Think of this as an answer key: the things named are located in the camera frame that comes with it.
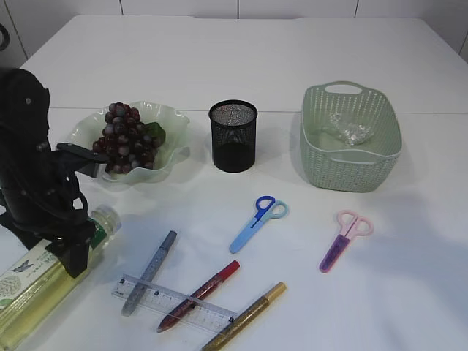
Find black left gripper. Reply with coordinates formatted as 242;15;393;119
1;204;95;278

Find yellow tea bottle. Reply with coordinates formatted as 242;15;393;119
1;205;121;350

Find purple artificial grape bunch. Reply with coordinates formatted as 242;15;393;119
92;102;166;175

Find clear plastic sheet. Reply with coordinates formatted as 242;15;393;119
324;112;374;146

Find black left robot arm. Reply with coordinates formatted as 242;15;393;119
1;68;95;278

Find silver glitter pen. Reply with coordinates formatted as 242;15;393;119
121;230;177;317

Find clear plastic ruler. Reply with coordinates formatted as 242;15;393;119
111;274;238;333

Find red glitter pen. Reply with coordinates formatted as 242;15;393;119
156;260;240;333

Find green wavy glass plate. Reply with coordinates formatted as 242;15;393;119
66;101;190;184

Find gold glitter pen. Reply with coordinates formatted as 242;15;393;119
201;282;287;350

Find black mesh pen holder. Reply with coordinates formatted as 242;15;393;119
208;99;258;173

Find green woven plastic basket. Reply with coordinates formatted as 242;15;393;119
300;81;402;192

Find blue scissors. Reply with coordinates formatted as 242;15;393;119
229;195;289;254

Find pink purple scissors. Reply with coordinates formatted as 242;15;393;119
319;210;374;273

